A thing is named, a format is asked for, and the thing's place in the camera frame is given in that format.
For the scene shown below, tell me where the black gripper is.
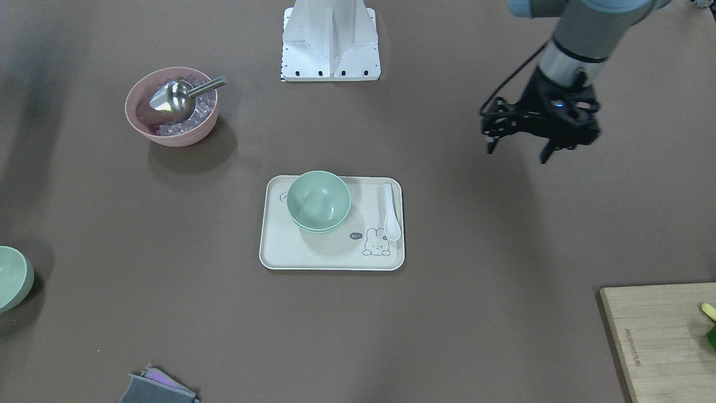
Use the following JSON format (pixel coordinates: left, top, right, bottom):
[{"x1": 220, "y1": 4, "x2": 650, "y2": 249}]
[{"x1": 517, "y1": 67, "x2": 601, "y2": 164}]

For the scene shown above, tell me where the green bowl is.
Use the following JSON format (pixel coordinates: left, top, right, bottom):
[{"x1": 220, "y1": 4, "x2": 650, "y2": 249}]
[
  {"x1": 285, "y1": 171, "x2": 352, "y2": 225},
  {"x1": 291, "y1": 216, "x2": 347, "y2": 233},
  {"x1": 1, "y1": 246, "x2": 34, "y2": 313}
]

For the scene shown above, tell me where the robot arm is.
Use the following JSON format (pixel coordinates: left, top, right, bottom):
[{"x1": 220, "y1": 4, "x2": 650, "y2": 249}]
[{"x1": 508, "y1": 1, "x2": 667, "y2": 163}]

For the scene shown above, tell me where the white ceramic spoon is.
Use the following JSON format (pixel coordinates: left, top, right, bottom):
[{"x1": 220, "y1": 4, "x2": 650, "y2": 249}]
[{"x1": 383, "y1": 182, "x2": 402, "y2": 241}]

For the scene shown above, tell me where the beige serving tray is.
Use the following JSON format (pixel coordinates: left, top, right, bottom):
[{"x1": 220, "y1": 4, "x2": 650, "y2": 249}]
[{"x1": 258, "y1": 175, "x2": 405, "y2": 272}]

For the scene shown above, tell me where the wooden cutting board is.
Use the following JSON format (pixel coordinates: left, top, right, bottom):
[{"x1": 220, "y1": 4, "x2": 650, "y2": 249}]
[{"x1": 599, "y1": 283, "x2": 715, "y2": 402}]

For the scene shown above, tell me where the yellow plastic knife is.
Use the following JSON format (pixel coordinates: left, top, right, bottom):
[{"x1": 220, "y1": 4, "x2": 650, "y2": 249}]
[{"x1": 700, "y1": 303, "x2": 716, "y2": 323}]

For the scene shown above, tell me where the green bowl on tray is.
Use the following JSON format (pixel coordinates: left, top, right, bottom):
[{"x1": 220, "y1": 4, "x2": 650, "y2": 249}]
[{"x1": 291, "y1": 216, "x2": 347, "y2": 233}]

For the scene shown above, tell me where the green lime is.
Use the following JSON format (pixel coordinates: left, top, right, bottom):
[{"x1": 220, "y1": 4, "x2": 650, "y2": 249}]
[{"x1": 706, "y1": 325, "x2": 716, "y2": 349}]

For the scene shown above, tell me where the metal ice scoop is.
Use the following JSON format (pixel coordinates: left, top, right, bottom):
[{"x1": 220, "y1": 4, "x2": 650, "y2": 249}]
[{"x1": 148, "y1": 76, "x2": 228, "y2": 125}]

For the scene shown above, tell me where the pink bowl with ice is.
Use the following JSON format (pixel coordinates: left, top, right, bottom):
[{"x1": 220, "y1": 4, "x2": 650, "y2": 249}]
[{"x1": 124, "y1": 67, "x2": 219, "y2": 147}]

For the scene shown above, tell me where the grey folded cloth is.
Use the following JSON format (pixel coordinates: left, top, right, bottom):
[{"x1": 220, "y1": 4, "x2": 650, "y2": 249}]
[{"x1": 119, "y1": 365, "x2": 200, "y2": 402}]

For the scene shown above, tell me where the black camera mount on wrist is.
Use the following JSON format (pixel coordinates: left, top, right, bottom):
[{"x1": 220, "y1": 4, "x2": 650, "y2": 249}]
[{"x1": 480, "y1": 97, "x2": 529, "y2": 154}]

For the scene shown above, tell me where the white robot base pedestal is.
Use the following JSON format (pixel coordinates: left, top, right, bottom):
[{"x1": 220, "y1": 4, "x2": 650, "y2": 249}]
[{"x1": 280, "y1": 1, "x2": 381, "y2": 82}]

